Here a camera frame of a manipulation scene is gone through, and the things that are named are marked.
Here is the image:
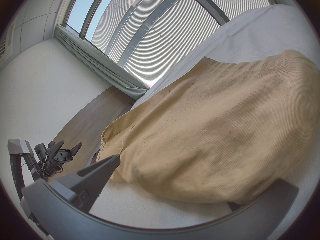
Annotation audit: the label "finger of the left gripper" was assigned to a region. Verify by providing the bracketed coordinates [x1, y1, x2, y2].
[48, 141, 65, 156]
[69, 142, 83, 157]

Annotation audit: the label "tan shorts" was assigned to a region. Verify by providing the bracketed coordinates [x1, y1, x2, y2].
[96, 49, 320, 205]

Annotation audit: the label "grey-green curtain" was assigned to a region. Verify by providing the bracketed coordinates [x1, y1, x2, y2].
[54, 25, 148, 101]

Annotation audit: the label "window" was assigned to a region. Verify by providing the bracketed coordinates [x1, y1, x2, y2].
[65, 0, 283, 89]

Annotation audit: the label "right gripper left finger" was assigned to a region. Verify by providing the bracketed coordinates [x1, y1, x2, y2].
[48, 154, 121, 213]

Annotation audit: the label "white air conditioner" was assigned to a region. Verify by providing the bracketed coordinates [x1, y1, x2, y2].
[0, 25, 16, 62]

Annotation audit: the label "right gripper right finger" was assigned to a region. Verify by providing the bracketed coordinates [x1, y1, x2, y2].
[226, 201, 247, 212]

